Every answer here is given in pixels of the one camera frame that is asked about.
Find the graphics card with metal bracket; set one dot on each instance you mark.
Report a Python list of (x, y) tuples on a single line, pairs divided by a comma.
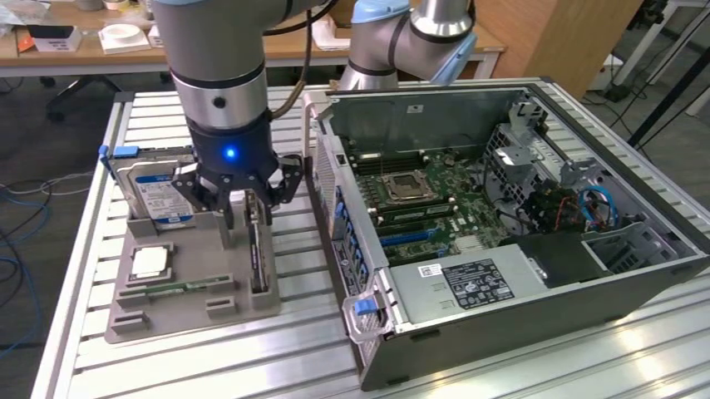
[(255, 257)]

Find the wooden desk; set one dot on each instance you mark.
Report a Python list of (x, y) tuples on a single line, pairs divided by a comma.
[(83, 60)]

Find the CPU socket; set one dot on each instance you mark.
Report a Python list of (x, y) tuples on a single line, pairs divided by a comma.
[(406, 187)]

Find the brown cardboard box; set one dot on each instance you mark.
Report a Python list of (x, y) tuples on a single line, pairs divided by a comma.
[(343, 12)]

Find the wooden cabinet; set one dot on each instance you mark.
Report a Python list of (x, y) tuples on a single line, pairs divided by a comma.
[(582, 41)]

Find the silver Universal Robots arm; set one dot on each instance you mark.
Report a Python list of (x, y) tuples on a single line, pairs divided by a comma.
[(217, 62)]

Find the blue expansion slot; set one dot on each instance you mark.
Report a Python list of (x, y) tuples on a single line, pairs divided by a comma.
[(405, 238)]

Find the installed RAM stick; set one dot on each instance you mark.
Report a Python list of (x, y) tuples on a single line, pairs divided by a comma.
[(415, 212)]

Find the small white box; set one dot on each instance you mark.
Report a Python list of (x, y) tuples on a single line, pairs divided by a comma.
[(157, 35)]

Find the office chair base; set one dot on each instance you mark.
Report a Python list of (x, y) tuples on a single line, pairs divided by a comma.
[(72, 91)]

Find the grey power supply unit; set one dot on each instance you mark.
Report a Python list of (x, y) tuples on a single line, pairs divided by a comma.
[(444, 287)]

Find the green RAM stick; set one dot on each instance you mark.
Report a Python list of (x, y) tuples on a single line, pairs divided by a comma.
[(178, 287)]

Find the black tripod pole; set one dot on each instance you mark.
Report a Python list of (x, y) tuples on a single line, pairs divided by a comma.
[(665, 75)]

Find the blue case latch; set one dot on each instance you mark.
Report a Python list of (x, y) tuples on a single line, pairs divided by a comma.
[(365, 306)]

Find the grey parts rack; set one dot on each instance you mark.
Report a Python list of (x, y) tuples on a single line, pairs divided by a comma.
[(189, 307)]

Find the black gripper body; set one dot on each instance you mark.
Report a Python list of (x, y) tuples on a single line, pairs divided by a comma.
[(230, 149)]

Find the open black PC case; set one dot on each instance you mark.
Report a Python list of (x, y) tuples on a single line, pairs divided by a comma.
[(500, 328)]

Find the metal drive cage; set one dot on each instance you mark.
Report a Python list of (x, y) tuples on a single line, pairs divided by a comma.
[(521, 158)]

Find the white box with round insert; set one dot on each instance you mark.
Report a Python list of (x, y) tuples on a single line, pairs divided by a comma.
[(123, 39)]

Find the silver CPU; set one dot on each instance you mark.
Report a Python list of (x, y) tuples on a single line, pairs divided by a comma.
[(150, 262)]

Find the green motherboard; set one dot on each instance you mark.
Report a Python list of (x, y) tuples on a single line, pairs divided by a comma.
[(466, 208)]

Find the white box with black lid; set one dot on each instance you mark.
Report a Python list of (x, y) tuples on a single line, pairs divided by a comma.
[(54, 39)]

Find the hard disk in blue caddy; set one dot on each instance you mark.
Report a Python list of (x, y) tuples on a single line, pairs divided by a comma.
[(150, 199)]

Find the white paper stack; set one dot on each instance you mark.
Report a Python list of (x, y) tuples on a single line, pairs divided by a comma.
[(330, 39)]

